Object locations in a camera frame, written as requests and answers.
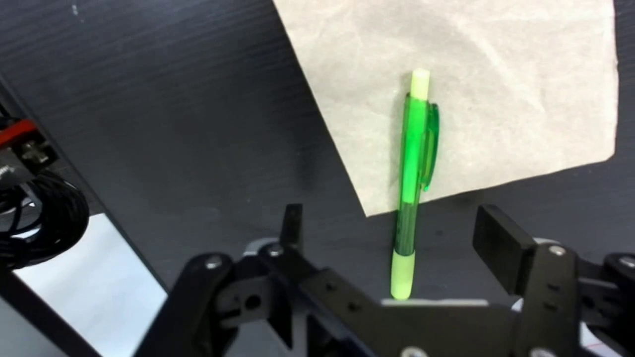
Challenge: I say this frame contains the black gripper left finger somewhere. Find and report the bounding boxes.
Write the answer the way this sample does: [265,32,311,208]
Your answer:
[279,204,303,250]

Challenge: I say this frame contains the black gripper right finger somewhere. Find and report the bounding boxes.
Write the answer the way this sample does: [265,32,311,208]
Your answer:
[472,204,535,296]

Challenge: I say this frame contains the green translucent pen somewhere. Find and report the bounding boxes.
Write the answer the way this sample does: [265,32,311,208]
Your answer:
[390,70,432,300]

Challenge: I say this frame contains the beige paper napkin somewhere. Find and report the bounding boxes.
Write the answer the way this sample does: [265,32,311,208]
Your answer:
[273,0,619,216]

